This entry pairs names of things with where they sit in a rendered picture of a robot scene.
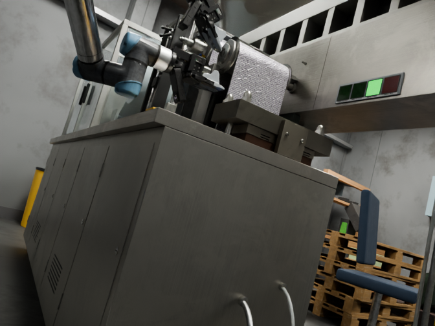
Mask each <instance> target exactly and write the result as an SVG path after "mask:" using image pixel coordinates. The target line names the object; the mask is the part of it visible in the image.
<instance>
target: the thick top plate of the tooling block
mask: <svg viewBox="0 0 435 326"><path fill-rule="evenodd" d="M282 120H287V119H285V118H283V117H281V116H278V115H277V114H274V113H272V112H270V111H267V110H265V109H263V108H261V107H258V106H257V105H254V104H252V103H250V102H247V101H245V100H243V99H241V98H240V99H237V100H232V101H228V102H223V103H218V104H216V105H215V108H214V112H213V115H212V119H211V121H212V122H215V123H217V124H219V125H222V126H225V127H226V126H227V124H228V122H232V123H234V125H242V124H250V125H253V126H255V127H258V128H260V129H263V130H264V131H267V132H269V133H272V134H274V135H276V136H278V133H279V130H280V126H281V123H282ZM287 121H289V122H292V121H290V120H287ZM292 123H294V122H292ZM294 124H296V123H294ZM296 125H298V124H296ZM299 126H300V127H302V126H301V125H299ZM303 128H305V127H303ZM305 129H307V128H305ZM307 130H309V129H307ZM332 145H333V140H332V139H329V138H327V137H325V136H322V135H320V134H318V133H316V132H314V131H312V130H309V131H308V134H307V139H306V144H305V148H308V149H310V150H312V151H315V155H314V157H330V153H331V148H332Z"/></svg>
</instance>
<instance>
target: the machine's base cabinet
mask: <svg viewBox="0 0 435 326"><path fill-rule="evenodd" d="M46 164H47V165H46V167H45V171H44V173H43V176H42V179H41V182H40V185H39V188H38V192H37V195H36V198H35V201H34V204H33V207H32V210H31V213H30V215H29V217H28V220H27V225H26V228H25V231H24V234H23V237H24V240H25V244H26V248H27V252H28V257H29V261H30V265H31V269H32V273H33V276H34V281H35V284H36V289H37V292H38V297H39V302H40V305H41V309H42V313H43V317H44V320H45V326H247V320H246V317H245V312H244V310H243V307H241V306H239V305H238V298H239V297H240V296H245V297H246V298H247V299H248V301H249V302H248V306H249V308H250V310H251V315H252V320H253V326H291V318H290V312H289V305H288V302H287V298H286V296H285V294H284V292H283V291H281V290H279V288H278V286H279V284H280V283H285V284H286V285H287V289H286V290H287V292H288V294H289V296H290V298H291V302H292V304H293V312H294V317H295V326H304V324H305V320H306V315H307V310H308V307H309V302H310V299H311V293H312V290H313V285H314V282H315V277H316V274H317V268H318V264H319V260H320V255H321V252H322V247H323V244H324V238H325V235H326V230H327V227H328V222H329V217H330V213H331V209H332V205H333V200H334V197H335V192H336V189H334V188H330V187H329V186H325V185H323V184H320V183H317V182H315V181H312V180H309V179H307V178H304V177H301V176H299V175H295V174H294V173H290V172H288V171H285V170H283V169H280V168H277V167H274V166H272V165H269V164H266V163H264V162H260V161H259V160H255V159H253V158H250V157H247V156H245V155H242V154H239V153H237V152H234V151H231V150H229V149H226V148H224V147H221V146H217V145H215V144H212V143H210V142H207V141H204V140H201V139H199V138H196V137H194V136H191V135H188V134H186V133H182V132H180V131H177V130H174V129H172V128H169V127H166V126H162V127H155V128H151V129H143V130H139V131H132V132H127V133H120V134H115V135H108V136H101V137H96V138H89V139H85V140H77V141H72V142H65V143H61V144H53V146H52V149H51V152H50V155H49V157H48V159H47V163H46Z"/></svg>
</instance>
